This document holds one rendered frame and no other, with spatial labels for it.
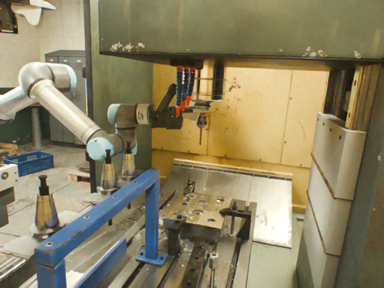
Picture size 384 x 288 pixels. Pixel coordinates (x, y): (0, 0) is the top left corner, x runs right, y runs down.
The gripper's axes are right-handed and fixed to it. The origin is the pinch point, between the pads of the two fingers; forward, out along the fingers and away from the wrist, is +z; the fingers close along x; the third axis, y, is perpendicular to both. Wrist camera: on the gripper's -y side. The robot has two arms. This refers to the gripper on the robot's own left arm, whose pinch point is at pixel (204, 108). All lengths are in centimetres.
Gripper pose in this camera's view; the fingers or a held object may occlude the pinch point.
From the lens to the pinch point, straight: 101.2
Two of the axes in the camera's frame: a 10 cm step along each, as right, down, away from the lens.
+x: -0.7, 2.3, -9.7
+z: 10.0, 0.1, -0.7
